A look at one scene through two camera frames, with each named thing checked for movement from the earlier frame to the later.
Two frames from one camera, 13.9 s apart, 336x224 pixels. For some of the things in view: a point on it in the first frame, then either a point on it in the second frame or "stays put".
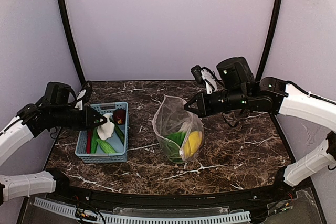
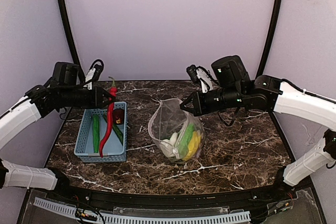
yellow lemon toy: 192,143 stays put
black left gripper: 86,118 -> 97,97
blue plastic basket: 107,142 stays put
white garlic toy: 105,131 -> 167,145
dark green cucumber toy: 118,131 stays put
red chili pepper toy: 88,141 -> 114,92
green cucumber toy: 105,146 -> 183,147
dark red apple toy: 119,115 stays put
